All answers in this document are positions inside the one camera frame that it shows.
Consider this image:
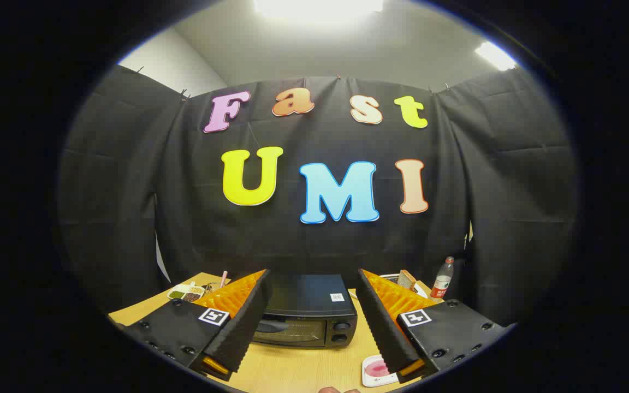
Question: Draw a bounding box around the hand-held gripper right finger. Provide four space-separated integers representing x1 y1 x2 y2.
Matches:
356 267 514 383

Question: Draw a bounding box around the black toaster oven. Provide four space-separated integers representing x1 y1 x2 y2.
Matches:
252 274 358 349

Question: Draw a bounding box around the ceiling light panel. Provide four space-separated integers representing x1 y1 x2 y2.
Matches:
253 0 385 17
474 41 518 72

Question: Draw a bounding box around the white divided dish of beans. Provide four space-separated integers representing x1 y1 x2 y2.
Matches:
167 282 206 303

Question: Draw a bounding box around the clear plastic water bottle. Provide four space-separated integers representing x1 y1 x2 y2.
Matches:
430 256 455 302

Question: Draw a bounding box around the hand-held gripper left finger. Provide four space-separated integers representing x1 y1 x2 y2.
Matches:
123 269 272 382

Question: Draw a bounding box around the white pop-up toaster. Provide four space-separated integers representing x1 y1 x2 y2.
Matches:
380 273 430 299

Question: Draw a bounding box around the white square plate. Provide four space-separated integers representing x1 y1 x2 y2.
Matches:
361 355 402 388

